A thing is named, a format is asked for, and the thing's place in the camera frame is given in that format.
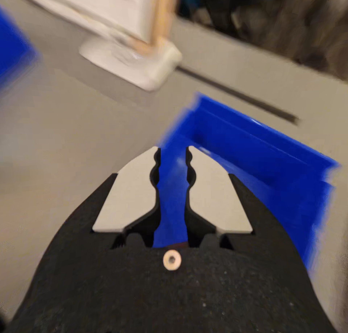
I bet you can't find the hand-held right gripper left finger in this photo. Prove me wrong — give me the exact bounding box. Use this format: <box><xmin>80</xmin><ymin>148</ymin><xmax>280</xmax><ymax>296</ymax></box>
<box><xmin>92</xmin><ymin>146</ymin><xmax>161</xmax><ymax>248</ymax></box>

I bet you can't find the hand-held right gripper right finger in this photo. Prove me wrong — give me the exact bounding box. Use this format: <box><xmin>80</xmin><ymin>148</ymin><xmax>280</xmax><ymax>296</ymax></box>
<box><xmin>185</xmin><ymin>145</ymin><xmax>254</xmax><ymax>248</ymax></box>

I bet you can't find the blue plastic bin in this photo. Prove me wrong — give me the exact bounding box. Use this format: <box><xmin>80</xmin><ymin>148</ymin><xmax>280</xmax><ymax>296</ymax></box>
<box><xmin>153</xmin><ymin>92</ymin><xmax>341</xmax><ymax>271</ymax></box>
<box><xmin>0</xmin><ymin>5</ymin><xmax>41</xmax><ymax>88</ymax></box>

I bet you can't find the grey desk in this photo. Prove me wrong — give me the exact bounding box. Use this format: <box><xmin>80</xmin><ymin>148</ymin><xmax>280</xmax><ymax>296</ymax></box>
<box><xmin>0</xmin><ymin>0</ymin><xmax>348</xmax><ymax>333</ymax></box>

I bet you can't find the white document stand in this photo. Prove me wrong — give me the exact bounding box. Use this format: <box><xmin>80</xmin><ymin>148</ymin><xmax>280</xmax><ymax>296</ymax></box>
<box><xmin>16</xmin><ymin>0</ymin><xmax>183</xmax><ymax>92</ymax></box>

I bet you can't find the instruction sheet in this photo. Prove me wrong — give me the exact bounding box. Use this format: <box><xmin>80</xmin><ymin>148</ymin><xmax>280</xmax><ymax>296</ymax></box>
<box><xmin>27</xmin><ymin>0</ymin><xmax>154</xmax><ymax>41</ymax></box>

